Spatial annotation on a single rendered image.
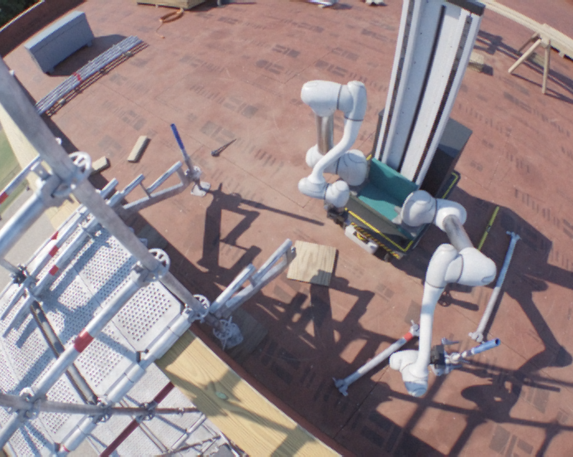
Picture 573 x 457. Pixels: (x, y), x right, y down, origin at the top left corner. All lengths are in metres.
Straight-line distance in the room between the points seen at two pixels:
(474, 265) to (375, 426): 1.23
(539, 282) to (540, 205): 0.83
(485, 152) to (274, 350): 2.73
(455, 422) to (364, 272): 1.27
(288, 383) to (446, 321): 1.18
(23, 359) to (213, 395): 1.16
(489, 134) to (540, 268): 1.56
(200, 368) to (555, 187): 3.57
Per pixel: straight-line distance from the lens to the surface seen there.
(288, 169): 2.84
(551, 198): 3.64
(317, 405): 2.17
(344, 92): 1.57
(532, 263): 3.02
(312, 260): 2.35
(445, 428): 2.37
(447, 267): 1.44
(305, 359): 2.18
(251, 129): 3.25
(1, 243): 0.80
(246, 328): 2.23
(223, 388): 1.51
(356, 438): 2.21
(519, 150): 3.85
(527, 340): 2.75
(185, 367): 1.57
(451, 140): 2.11
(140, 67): 5.10
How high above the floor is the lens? 2.16
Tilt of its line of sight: 60 degrees down
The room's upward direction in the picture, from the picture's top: 7 degrees counter-clockwise
